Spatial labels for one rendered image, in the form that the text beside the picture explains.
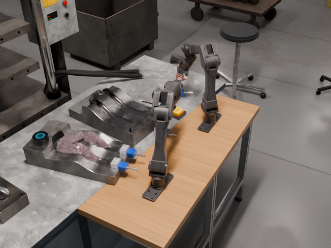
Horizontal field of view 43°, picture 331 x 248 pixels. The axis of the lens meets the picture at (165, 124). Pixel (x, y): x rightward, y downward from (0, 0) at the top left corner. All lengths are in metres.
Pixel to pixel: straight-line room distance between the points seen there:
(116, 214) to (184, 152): 0.54
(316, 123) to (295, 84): 0.67
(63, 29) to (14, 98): 0.55
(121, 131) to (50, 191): 0.49
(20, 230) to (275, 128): 2.52
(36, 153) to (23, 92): 0.82
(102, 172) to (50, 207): 0.28
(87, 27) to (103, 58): 0.35
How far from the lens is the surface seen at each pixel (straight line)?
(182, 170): 2.15
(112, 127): 2.33
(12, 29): 2.57
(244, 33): 3.92
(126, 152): 2.16
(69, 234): 2.17
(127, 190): 2.06
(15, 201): 2.03
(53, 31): 2.83
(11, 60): 2.80
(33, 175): 2.23
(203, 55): 2.27
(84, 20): 4.51
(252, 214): 3.06
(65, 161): 2.14
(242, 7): 5.49
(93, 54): 4.62
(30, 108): 2.76
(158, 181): 2.00
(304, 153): 3.64
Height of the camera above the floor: 2.26
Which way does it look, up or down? 36 degrees down
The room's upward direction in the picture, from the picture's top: 1 degrees counter-clockwise
